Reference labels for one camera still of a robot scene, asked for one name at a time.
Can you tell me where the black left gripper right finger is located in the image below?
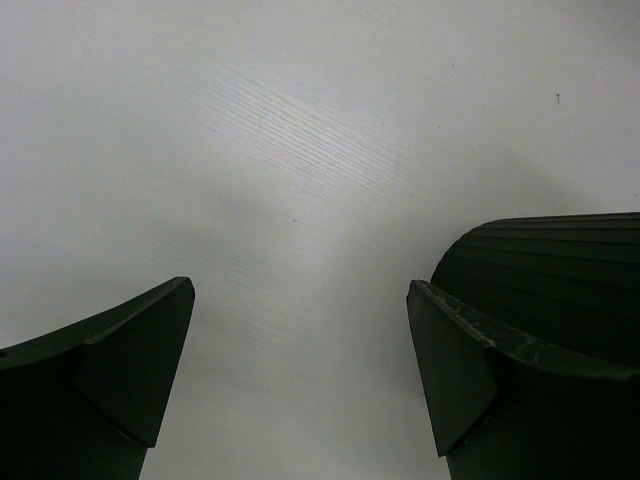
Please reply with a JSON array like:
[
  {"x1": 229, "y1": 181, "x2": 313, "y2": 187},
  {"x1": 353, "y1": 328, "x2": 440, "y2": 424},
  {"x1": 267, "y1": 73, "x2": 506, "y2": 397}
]
[{"x1": 406, "y1": 280, "x2": 639, "y2": 479}]

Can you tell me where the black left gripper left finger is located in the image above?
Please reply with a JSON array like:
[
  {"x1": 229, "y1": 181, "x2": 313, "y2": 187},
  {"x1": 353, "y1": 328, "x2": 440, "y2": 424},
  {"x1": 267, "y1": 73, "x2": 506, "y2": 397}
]
[{"x1": 1, "y1": 277, "x2": 194, "y2": 479}]

